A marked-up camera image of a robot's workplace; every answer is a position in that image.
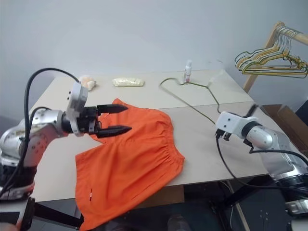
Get black white edged block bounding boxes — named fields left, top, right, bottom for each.
left=14, top=196, right=37, bottom=231

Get hangers on wooden rack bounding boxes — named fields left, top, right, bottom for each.
left=242, top=31, right=308, bottom=79

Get olive wire hanger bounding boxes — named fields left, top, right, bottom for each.
left=159, top=77, right=223, bottom=126

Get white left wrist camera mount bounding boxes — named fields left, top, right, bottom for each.
left=66, top=81, right=89, bottom=137

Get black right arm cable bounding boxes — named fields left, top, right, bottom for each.
left=215, top=134, right=308, bottom=193

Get small white bottle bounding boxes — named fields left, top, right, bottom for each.
left=183, top=59, right=193, bottom=84

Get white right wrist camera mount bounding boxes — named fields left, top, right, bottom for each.
left=215, top=111, right=259, bottom=141

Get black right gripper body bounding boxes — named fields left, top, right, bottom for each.
left=215, top=129, right=232, bottom=142

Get crumpled peach white cloth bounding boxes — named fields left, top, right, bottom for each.
left=78, top=75, right=97, bottom=92

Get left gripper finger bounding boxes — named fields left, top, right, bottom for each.
left=97, top=126, right=133, bottom=139
left=96, top=103, right=128, bottom=115

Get pale yellow plastic bag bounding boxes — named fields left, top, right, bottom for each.
left=111, top=77, right=146, bottom=88

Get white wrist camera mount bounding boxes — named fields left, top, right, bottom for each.
left=215, top=111, right=259, bottom=141
left=66, top=81, right=89, bottom=137

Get wooden clothes rack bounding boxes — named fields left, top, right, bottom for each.
left=242, top=21, right=308, bottom=94

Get black table frame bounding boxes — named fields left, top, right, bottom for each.
left=33, top=179, right=289, bottom=231

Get orange shorts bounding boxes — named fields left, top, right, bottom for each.
left=75, top=98, right=185, bottom=231

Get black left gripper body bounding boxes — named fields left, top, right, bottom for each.
left=76, top=106, right=102, bottom=135

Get dark rounded shape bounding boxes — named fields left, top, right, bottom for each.
left=167, top=213, right=193, bottom=231

